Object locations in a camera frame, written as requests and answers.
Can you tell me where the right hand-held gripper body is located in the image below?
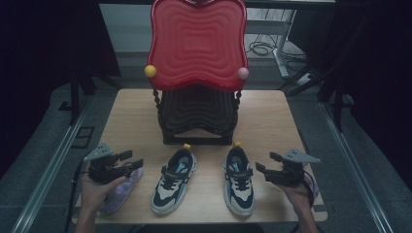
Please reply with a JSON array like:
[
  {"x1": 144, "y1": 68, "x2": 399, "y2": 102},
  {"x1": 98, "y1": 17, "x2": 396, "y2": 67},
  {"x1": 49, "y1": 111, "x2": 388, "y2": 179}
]
[{"x1": 265, "y1": 148, "x2": 322, "y2": 188}]

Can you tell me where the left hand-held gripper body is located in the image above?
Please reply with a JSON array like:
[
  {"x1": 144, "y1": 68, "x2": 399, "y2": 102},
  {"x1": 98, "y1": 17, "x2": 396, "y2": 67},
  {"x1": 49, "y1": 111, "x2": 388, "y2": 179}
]
[{"x1": 83, "y1": 142, "x2": 130, "y2": 185}]

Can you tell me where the navy and white sneaker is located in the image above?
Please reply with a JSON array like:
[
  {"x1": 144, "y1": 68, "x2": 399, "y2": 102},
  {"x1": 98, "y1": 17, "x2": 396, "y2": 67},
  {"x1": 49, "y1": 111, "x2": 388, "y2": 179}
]
[
  {"x1": 223, "y1": 141, "x2": 256, "y2": 217},
  {"x1": 151, "y1": 144, "x2": 198, "y2": 216}
]

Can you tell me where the red and black shoe rack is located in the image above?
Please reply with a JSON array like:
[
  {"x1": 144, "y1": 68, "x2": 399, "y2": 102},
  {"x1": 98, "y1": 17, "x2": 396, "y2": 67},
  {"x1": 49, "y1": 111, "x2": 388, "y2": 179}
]
[{"x1": 144, "y1": 0, "x2": 250, "y2": 147}]

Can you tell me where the person's right hand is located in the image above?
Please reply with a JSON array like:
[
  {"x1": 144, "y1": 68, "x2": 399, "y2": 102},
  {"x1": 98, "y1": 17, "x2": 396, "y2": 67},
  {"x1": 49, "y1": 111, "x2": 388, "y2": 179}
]
[{"x1": 275, "y1": 183, "x2": 314, "y2": 212}]

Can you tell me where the person's left hand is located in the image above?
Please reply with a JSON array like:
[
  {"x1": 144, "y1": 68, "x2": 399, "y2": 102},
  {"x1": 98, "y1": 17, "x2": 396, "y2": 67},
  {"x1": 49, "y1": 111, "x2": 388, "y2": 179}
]
[{"x1": 80, "y1": 163, "x2": 127, "y2": 215}]

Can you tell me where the black metal stand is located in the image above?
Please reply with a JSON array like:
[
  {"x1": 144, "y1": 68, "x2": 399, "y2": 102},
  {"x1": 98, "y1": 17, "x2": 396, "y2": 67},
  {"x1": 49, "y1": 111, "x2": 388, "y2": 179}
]
[
  {"x1": 278, "y1": 57, "x2": 355, "y2": 132},
  {"x1": 59, "y1": 64, "x2": 122, "y2": 126}
]

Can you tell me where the white power strip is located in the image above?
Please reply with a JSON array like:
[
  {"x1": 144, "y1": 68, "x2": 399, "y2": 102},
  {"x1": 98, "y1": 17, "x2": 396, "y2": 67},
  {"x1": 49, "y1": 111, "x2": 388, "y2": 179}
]
[{"x1": 295, "y1": 73, "x2": 316, "y2": 86}]

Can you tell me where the dark curtain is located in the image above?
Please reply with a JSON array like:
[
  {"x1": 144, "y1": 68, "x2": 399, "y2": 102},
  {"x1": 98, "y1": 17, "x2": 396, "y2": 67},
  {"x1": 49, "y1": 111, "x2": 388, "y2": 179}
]
[
  {"x1": 288, "y1": 0, "x2": 412, "y2": 192},
  {"x1": 0, "y1": 0, "x2": 121, "y2": 178}
]

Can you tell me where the metal floor rail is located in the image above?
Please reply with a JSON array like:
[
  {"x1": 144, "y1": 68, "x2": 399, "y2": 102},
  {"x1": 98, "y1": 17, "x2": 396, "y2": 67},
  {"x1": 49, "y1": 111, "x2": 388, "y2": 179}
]
[
  {"x1": 319, "y1": 100, "x2": 394, "y2": 233},
  {"x1": 9, "y1": 96, "x2": 90, "y2": 233}
]

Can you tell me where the bundle of black floor cables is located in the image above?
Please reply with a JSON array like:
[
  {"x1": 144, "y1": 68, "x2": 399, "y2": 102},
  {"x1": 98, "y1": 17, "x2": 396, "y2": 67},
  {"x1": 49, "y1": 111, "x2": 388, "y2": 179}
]
[{"x1": 247, "y1": 33, "x2": 308, "y2": 63}]

